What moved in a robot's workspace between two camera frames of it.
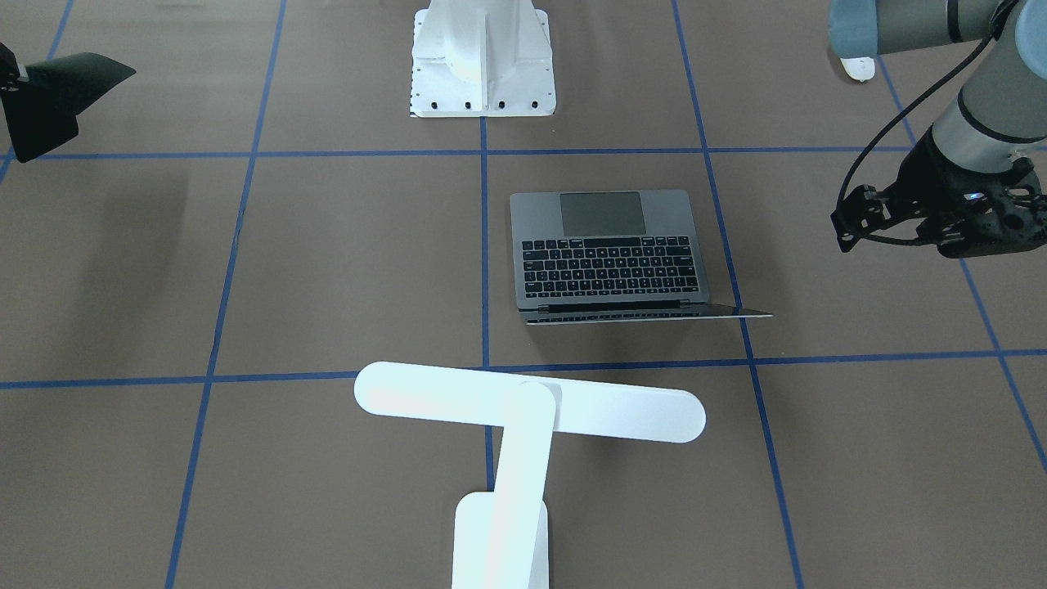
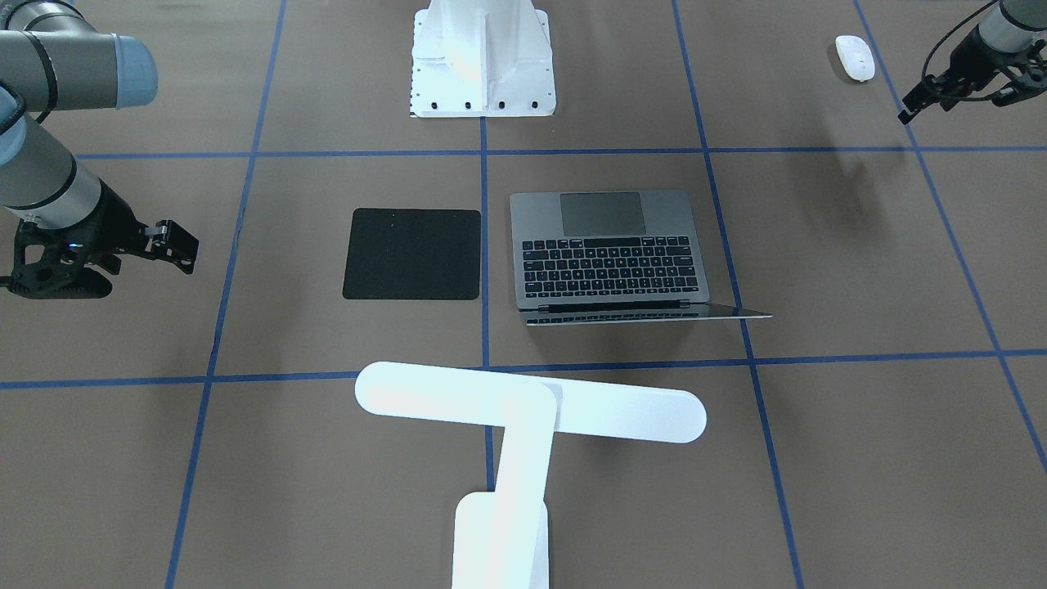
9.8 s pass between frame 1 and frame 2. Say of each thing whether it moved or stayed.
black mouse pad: moved
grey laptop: stayed
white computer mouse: stayed
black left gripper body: moved
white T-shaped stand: stayed
